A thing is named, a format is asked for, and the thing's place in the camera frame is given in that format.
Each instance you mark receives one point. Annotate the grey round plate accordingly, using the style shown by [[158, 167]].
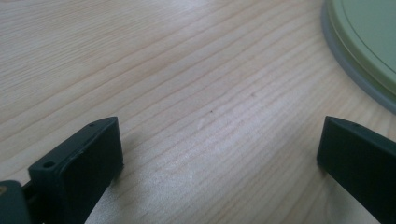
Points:
[[348, 67]]

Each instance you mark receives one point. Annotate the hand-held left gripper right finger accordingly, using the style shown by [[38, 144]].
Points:
[[358, 158]]

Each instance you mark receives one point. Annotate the green round plate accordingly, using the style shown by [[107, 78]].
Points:
[[370, 28]]

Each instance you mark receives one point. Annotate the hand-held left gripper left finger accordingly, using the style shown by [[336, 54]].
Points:
[[77, 168]]

